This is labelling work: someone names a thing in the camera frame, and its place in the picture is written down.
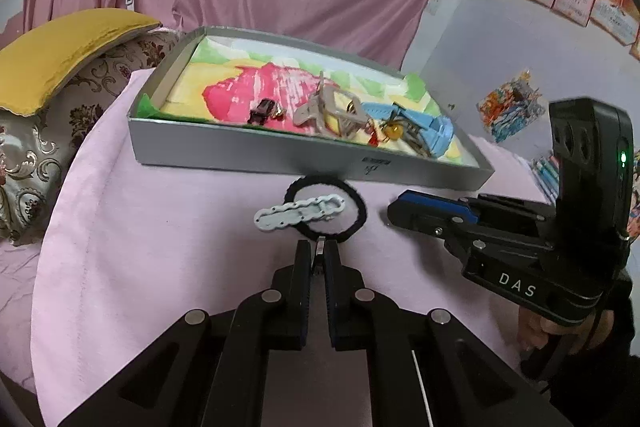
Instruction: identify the colourful wall sticker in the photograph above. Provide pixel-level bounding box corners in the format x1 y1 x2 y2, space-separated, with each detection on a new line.
476 69 546 144

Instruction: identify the person's right hand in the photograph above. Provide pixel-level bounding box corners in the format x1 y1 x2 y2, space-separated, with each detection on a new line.
517 306 617 355

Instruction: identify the floral patterned pillow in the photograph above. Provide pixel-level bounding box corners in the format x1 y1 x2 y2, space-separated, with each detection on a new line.
0 29 183 248

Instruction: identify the yellow bead hair clip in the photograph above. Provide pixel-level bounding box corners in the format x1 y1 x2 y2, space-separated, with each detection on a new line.
370 114 431 158

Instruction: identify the stack of books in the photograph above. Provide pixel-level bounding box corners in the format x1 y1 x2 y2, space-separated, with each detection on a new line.
531 151 562 204

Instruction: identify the colourful painted paper sheet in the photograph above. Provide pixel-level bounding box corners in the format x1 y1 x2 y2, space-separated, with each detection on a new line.
137 34 481 168

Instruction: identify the pink bedsheet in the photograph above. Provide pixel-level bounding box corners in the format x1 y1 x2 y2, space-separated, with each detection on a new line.
0 237 56 388

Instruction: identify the small dark hair clip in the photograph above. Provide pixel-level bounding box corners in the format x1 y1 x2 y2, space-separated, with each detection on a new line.
248 98 288 126

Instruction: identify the yellow pillow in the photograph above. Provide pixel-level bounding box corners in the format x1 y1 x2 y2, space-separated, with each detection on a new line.
0 7 163 116

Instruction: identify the white chain hair clip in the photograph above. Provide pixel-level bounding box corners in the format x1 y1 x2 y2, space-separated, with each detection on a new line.
254 194 346 232

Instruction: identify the light blue watch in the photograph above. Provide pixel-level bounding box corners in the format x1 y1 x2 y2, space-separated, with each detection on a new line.
361 102 453 159

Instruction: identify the grey cardboard box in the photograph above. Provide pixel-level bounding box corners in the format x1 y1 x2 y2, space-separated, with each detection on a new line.
127 25 496 192

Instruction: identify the black hair tie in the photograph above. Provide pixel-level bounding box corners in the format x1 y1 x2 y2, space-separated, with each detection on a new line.
283 175 368 242

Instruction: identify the beige hair claw clip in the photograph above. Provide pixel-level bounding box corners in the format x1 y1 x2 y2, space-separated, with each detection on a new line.
292 72 373 140

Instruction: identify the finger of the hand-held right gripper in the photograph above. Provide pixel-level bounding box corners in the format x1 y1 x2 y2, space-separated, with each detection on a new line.
386 199 553 258
398 189 556 228

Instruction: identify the person's right forearm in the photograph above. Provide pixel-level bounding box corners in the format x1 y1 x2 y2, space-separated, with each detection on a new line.
542 267 640 427

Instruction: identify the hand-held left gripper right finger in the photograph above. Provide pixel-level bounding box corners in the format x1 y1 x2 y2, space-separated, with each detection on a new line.
322 239 573 427

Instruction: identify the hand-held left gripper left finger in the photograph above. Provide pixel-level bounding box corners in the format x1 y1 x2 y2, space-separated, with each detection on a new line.
57 239 315 427

